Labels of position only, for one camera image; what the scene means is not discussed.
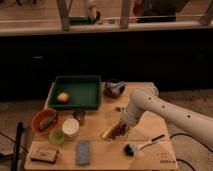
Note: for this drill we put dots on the blue sponge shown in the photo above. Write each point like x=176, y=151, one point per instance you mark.
x=83, y=153

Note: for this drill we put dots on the green toy vegetable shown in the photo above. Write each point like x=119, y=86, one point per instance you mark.
x=46, y=122

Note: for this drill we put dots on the white round lid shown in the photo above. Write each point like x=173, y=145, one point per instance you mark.
x=70, y=127

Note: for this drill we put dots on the yellow round fruit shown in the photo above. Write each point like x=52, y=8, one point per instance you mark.
x=63, y=97

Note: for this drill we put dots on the orange plastic bowl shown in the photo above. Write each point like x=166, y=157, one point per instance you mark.
x=40, y=116

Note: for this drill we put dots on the small green cup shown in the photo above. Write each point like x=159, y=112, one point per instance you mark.
x=56, y=136

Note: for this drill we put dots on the dark bowl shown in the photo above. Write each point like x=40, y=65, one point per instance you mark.
x=107, y=91

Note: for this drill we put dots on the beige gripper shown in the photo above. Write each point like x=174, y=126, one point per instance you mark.
x=123, y=125

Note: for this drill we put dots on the small metal cup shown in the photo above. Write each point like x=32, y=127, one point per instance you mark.
x=79, y=115

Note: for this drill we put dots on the metal fork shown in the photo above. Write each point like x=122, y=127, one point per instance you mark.
x=119, y=109

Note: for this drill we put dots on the black stand left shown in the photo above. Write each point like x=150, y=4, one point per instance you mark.
x=16, y=149

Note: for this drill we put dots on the wooden block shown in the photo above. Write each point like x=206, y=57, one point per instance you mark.
x=44, y=154

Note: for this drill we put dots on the green plastic tray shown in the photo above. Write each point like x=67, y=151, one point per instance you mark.
x=84, y=92

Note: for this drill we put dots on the black white dish brush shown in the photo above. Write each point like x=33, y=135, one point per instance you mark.
x=131, y=149

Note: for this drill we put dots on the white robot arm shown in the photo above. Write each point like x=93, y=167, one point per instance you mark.
x=143, y=99

